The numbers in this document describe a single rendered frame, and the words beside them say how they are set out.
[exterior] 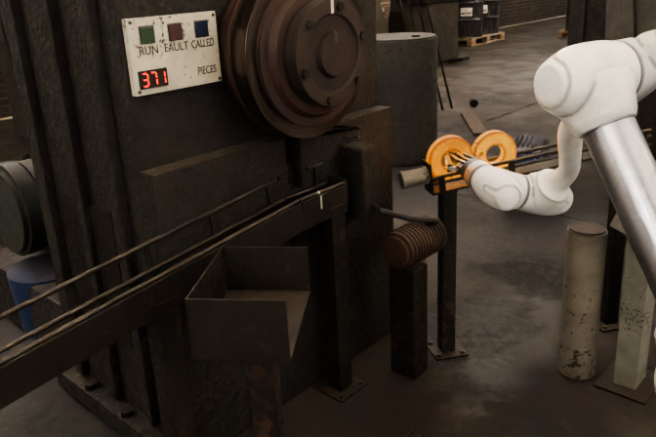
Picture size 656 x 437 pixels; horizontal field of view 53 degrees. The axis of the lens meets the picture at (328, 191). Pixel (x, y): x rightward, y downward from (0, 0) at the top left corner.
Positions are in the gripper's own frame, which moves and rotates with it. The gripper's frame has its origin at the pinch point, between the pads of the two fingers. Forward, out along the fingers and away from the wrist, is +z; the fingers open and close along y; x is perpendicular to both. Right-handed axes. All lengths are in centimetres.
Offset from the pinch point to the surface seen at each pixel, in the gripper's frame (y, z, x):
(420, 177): -11.3, -2.6, -5.8
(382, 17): 99, 395, -2
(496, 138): 15.5, -1.3, 4.1
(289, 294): -64, -57, -10
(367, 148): -29.1, -3.8, 6.1
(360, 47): -34, -15, 39
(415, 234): -16.6, -13.0, -21.0
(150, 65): -89, -27, 41
